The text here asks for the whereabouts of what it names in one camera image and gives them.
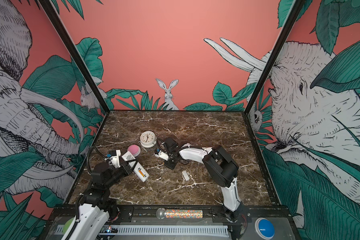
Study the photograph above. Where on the blue push button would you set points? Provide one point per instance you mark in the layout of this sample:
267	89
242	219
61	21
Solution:
264	228

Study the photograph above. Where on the black frame post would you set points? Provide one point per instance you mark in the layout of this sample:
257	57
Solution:
288	25
51	13

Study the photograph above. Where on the green push button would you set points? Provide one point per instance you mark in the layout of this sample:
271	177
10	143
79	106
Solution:
67	225

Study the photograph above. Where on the pink white round container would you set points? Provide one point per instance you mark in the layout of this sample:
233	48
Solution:
135	150

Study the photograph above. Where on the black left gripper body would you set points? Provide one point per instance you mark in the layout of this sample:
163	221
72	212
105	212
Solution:
116	174

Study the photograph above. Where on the white slotted cable duct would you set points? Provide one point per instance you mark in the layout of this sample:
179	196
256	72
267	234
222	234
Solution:
145	230

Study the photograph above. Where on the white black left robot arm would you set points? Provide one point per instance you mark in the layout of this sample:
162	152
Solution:
94	208

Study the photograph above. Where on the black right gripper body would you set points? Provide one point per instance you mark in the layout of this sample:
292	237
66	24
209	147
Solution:
171	162

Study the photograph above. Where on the black right frame post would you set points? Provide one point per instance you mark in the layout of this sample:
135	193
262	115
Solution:
288	25

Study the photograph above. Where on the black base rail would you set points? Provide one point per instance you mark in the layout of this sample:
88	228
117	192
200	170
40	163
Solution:
218	213

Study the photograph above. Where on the white round alarm clock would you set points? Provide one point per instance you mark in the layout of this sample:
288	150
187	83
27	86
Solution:
148	139

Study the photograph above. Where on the glitter tube with ball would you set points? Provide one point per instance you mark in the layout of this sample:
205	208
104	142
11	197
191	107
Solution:
163	213

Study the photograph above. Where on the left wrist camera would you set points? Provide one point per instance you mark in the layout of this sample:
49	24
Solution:
114	158

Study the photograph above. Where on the white remote control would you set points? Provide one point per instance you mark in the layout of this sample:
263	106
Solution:
135	166

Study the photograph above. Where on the small green circuit board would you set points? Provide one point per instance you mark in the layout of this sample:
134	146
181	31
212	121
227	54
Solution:
109	230

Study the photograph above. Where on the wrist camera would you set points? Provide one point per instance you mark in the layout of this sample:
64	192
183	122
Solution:
114	158
160	154

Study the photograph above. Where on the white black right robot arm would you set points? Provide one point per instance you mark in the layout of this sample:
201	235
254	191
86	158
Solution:
220	165

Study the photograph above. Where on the black left frame post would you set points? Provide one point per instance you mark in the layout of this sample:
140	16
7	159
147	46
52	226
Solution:
51	13

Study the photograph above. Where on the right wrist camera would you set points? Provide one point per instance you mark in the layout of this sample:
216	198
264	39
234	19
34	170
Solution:
160	154

